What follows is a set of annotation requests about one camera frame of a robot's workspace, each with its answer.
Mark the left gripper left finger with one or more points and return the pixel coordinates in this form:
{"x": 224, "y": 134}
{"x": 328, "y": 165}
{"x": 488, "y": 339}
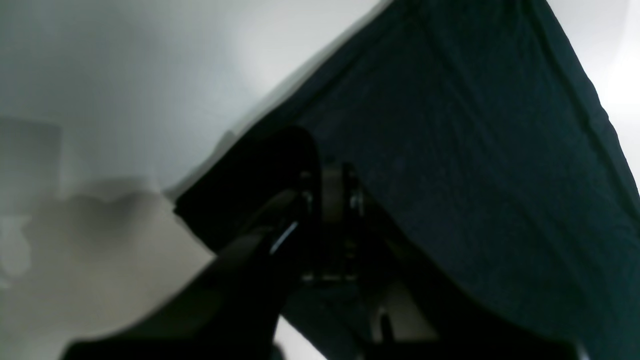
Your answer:
{"x": 271, "y": 225}

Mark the black T-shirt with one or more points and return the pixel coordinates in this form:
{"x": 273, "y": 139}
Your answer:
{"x": 475, "y": 126}

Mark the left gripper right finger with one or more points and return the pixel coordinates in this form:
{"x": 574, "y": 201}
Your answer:
{"x": 414, "y": 310}

